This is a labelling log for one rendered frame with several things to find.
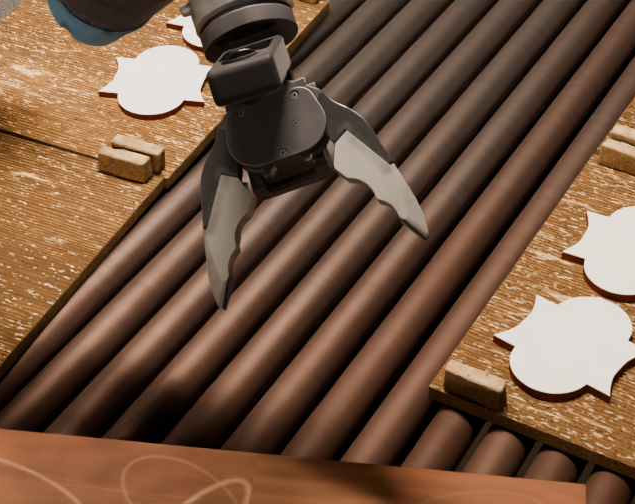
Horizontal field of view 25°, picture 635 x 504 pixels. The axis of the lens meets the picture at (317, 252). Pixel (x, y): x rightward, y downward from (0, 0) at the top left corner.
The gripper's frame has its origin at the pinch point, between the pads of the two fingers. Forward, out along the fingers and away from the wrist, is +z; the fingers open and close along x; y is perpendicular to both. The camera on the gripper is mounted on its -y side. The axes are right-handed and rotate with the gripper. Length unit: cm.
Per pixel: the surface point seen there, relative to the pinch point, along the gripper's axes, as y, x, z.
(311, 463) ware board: 14.2, 6.6, 10.4
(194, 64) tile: 62, 13, -44
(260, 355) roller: 37.5, 11.5, -3.3
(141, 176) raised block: 48, 20, -28
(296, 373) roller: 36.4, 8.6, -0.4
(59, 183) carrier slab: 47, 28, -30
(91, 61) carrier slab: 62, 24, -48
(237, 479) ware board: 12.3, 12.1, 10.0
